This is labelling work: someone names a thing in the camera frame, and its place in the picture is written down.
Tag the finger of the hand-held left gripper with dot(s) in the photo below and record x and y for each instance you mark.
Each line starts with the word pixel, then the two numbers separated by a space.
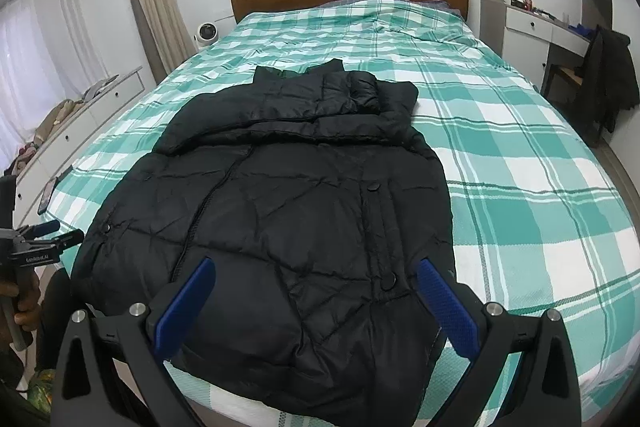
pixel 70 241
pixel 42 228

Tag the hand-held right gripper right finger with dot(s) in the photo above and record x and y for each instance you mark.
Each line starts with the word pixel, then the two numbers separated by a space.
pixel 450 313

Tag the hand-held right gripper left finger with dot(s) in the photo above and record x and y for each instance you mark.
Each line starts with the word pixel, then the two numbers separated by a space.
pixel 182 307

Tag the black puffer jacket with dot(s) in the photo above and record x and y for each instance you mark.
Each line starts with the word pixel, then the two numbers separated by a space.
pixel 275 217

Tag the pile of clothes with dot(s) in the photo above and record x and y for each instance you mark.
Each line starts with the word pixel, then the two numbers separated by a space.
pixel 50 122

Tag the person's left hand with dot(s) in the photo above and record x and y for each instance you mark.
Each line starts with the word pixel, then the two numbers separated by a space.
pixel 27 302

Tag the smartphone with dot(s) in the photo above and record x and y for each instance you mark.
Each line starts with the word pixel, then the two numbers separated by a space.
pixel 46 197

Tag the white drawer cabinet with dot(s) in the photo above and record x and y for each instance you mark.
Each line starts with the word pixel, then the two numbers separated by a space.
pixel 100 117

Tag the green patterned shoe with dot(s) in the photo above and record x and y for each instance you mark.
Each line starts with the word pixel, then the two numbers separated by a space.
pixel 41 388

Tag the green plaid bed sheet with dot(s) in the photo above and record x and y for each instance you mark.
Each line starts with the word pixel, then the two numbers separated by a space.
pixel 525 187

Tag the open magazine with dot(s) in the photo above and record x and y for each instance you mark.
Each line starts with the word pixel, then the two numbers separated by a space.
pixel 102 88

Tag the white sheer curtain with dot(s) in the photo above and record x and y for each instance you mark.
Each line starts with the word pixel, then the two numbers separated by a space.
pixel 45 72

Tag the small white fan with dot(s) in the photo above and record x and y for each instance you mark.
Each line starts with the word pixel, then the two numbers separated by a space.
pixel 206 34

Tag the wooden chair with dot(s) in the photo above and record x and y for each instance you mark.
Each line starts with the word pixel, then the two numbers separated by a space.
pixel 562 79

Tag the dark coat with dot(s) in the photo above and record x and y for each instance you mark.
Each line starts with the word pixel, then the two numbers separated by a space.
pixel 602 77

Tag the grey bedside cabinet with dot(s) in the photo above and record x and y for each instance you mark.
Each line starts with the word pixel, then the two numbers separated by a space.
pixel 492 22

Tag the white desk with drawer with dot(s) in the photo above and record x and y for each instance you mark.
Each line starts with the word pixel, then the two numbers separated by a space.
pixel 530 24

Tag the blue grey pillow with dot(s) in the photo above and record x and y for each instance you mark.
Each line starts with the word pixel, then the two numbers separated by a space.
pixel 430 4

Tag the blue plastic object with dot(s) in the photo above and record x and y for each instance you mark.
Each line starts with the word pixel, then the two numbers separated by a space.
pixel 580 28

